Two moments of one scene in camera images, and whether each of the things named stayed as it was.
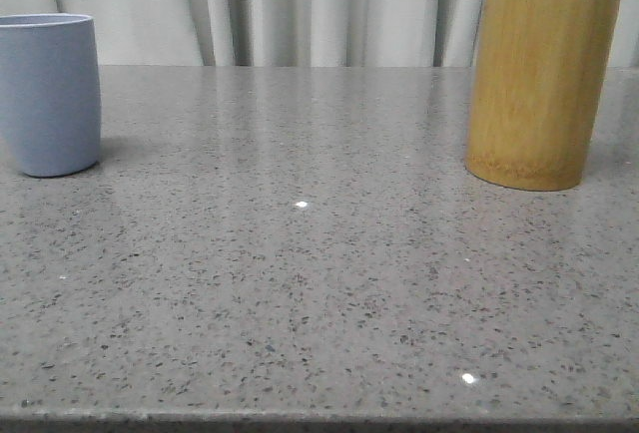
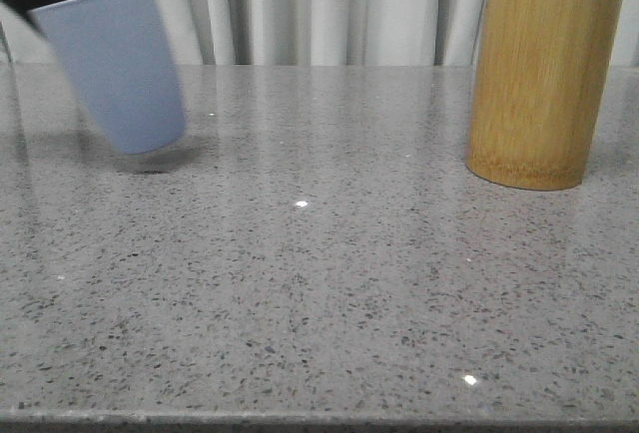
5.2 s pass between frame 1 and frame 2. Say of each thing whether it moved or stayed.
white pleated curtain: stayed
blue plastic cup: moved
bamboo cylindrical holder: stayed
